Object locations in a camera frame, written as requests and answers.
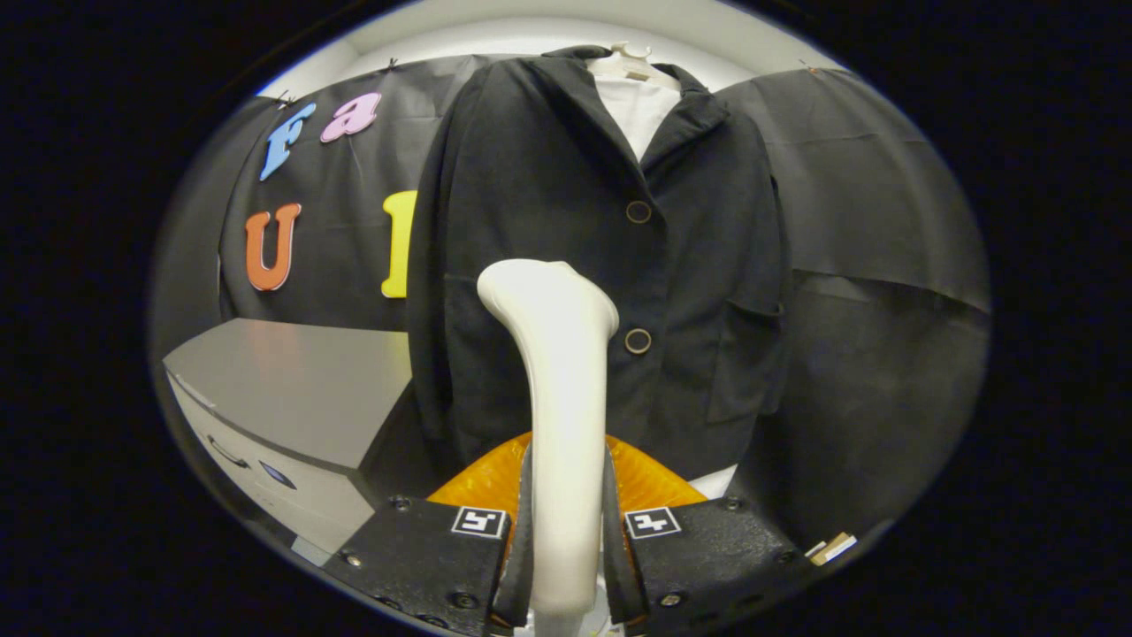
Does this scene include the white plastic hanger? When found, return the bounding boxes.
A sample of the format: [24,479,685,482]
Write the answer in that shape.
[588,42,682,89]

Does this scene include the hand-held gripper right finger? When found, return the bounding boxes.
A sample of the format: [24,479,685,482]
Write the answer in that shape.
[604,434,819,637]

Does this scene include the black jacket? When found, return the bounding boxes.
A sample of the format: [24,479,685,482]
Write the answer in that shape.
[407,46,792,483]

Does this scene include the grey cabinet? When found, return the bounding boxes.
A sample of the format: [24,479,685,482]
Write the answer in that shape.
[164,318,417,556]

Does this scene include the black backdrop cloth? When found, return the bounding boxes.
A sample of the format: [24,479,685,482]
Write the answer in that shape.
[716,69,991,549]
[150,53,496,335]

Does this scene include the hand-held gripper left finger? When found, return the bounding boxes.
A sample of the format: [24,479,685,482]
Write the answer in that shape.
[320,432,535,637]

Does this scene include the white garment steamer head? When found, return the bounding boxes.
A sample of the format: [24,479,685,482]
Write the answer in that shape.
[478,259,620,618]

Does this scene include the small beige box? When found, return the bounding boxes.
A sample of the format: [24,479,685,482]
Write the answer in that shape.
[805,533,857,565]

